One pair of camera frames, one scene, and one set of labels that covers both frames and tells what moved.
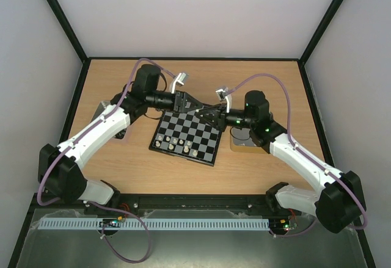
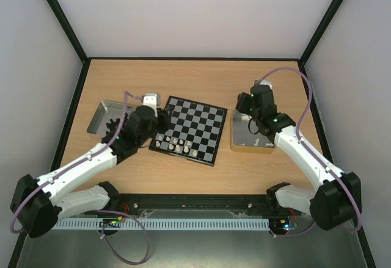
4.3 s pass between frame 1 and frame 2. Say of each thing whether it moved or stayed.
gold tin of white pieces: stayed
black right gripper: moved
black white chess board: stayed
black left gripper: moved
